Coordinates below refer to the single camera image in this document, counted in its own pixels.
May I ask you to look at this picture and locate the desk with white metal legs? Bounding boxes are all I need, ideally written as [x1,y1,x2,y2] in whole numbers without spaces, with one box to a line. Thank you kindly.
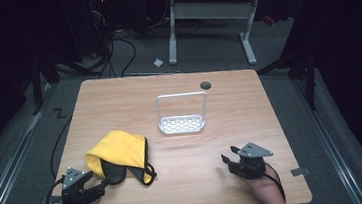
[162,0,310,74]

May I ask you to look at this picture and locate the yellow cloth with black trim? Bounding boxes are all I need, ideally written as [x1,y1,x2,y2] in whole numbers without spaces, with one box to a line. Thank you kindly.
[82,126,159,192]

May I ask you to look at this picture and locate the bundle of black cables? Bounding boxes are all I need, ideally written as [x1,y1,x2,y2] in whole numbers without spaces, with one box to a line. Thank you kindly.
[83,0,140,81]

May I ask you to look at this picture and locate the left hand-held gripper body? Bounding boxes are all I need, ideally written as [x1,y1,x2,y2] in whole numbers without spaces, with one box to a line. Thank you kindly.
[58,164,96,204]

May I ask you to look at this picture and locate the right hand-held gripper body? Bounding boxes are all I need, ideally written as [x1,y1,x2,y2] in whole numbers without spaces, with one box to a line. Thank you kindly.
[226,139,276,183]

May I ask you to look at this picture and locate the person's right hand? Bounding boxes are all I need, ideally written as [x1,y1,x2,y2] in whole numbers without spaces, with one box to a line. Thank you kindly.
[240,165,287,204]

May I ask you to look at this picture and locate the white wire rack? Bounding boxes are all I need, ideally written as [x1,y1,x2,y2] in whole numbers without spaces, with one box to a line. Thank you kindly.
[154,89,212,137]

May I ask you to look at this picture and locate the metal floor rail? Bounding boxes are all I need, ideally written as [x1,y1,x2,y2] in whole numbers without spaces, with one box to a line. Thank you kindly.
[290,71,362,204]
[0,83,64,204]

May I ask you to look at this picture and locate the right hand-held gripper black cable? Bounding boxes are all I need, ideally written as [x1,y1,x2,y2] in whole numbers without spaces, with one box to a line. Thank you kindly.
[263,160,287,204]

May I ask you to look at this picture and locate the small red object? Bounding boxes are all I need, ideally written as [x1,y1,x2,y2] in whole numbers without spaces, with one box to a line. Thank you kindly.
[261,14,277,28]

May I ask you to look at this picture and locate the thin black floor cable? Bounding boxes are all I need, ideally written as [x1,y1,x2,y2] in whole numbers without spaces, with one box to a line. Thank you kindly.
[45,116,79,181]

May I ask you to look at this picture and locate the black table grommet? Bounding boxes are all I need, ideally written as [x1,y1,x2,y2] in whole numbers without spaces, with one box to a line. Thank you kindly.
[199,80,213,92]

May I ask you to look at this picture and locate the black metal stand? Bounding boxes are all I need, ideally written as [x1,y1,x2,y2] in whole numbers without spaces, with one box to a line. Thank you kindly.
[25,47,66,117]
[253,43,323,116]

